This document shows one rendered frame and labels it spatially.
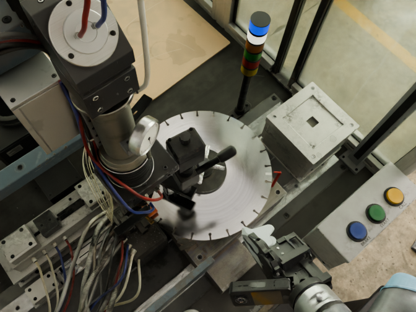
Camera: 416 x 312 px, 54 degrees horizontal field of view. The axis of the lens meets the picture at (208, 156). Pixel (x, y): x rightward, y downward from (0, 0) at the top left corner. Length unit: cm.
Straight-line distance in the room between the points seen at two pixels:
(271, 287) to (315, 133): 50
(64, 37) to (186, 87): 97
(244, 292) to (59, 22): 56
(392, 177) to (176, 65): 73
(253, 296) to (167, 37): 93
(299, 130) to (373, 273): 108
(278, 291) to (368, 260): 131
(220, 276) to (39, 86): 71
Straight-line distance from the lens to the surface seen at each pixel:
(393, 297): 82
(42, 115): 51
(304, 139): 110
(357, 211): 107
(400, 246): 212
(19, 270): 112
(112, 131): 50
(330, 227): 104
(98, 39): 37
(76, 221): 106
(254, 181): 97
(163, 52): 139
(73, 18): 37
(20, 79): 49
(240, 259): 105
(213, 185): 95
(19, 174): 93
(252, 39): 97
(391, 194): 111
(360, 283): 201
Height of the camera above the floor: 185
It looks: 67 degrees down
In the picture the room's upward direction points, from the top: 6 degrees clockwise
